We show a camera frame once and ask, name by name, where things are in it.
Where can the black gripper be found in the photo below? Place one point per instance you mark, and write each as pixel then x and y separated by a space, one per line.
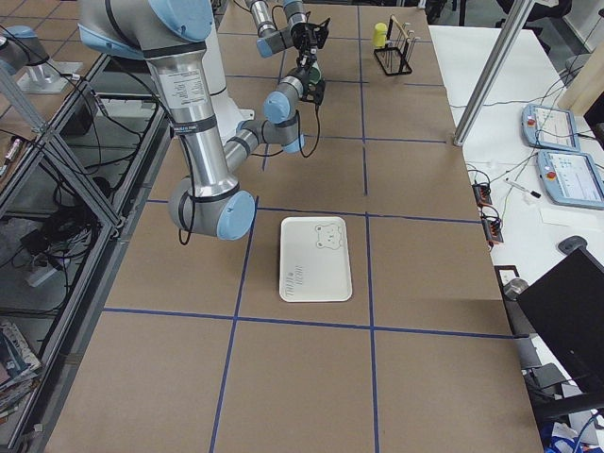
pixel 300 37
pixel 308 75

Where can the light green cup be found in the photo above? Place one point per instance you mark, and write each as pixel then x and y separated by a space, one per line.
pixel 314 75

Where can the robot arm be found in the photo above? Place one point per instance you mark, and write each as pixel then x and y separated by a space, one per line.
pixel 177 41
pixel 271 39

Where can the yellow cup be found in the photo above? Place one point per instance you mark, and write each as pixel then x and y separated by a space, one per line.
pixel 380 35

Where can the cream bear serving tray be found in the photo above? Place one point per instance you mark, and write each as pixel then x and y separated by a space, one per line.
pixel 314 264

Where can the silver metal cup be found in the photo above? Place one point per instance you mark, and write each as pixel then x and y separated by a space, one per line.
pixel 513 288

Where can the orange black connector box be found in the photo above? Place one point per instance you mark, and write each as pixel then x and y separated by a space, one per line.
pixel 482 194

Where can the upper teach pendant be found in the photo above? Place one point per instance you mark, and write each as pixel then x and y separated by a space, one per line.
pixel 547 127

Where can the teach pendant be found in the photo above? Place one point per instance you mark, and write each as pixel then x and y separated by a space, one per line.
pixel 570 178
pixel 547 127

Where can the black marker pen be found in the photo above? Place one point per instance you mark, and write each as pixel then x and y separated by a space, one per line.
pixel 522 188

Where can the lower teach pendant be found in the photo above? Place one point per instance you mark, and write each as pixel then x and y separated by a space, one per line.
pixel 570 178

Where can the black monitor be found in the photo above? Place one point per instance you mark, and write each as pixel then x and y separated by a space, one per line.
pixel 565 308

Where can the stack of magazines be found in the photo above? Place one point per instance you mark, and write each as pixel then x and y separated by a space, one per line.
pixel 20 368

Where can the black wire cup rack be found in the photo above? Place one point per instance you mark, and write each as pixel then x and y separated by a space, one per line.
pixel 395 57

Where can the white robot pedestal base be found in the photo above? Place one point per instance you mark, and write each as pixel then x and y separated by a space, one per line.
pixel 228 114

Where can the aluminium frame post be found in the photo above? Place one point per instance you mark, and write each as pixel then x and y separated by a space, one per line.
pixel 507 36

